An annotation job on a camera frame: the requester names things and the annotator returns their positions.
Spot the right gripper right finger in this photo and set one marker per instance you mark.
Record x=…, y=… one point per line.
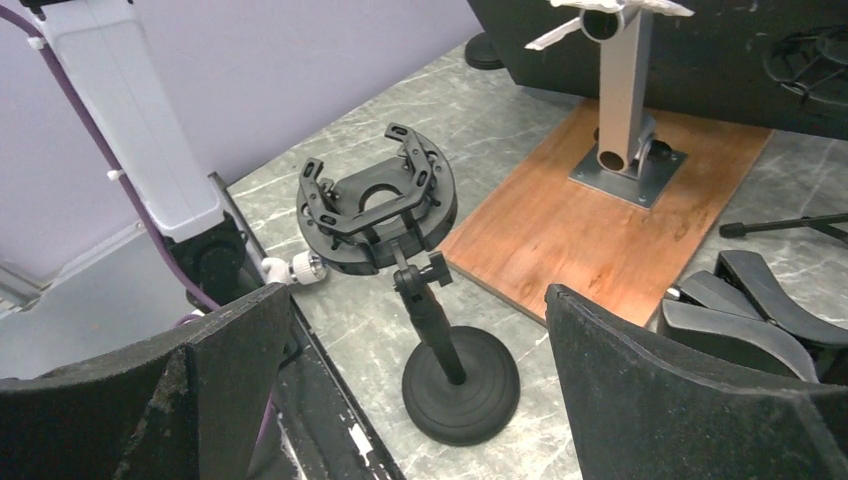
x=642, y=406

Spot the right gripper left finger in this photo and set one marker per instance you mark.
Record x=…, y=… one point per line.
x=187, y=403

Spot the black clamp mic stand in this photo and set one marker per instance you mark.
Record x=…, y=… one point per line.
x=739, y=312

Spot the black tripod mic stand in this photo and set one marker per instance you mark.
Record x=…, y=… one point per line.
x=795, y=132

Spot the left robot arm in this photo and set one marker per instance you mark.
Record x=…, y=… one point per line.
x=98, y=51

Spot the wooden board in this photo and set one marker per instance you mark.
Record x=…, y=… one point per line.
x=541, y=227

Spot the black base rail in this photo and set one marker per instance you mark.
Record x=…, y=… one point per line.
x=317, y=429

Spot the white metal lever handle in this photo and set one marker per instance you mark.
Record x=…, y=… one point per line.
x=627, y=161

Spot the blue network switch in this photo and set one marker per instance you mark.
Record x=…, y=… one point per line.
x=707, y=65

